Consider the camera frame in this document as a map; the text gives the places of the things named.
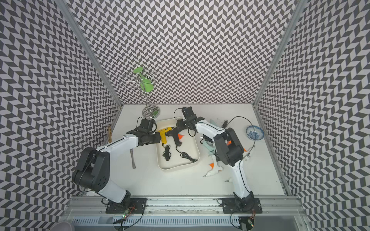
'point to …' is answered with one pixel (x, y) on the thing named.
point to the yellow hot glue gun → (163, 133)
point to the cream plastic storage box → (170, 156)
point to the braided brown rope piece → (110, 135)
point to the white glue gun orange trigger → (216, 168)
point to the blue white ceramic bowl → (254, 133)
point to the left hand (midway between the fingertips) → (158, 139)
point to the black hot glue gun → (174, 133)
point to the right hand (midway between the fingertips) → (181, 125)
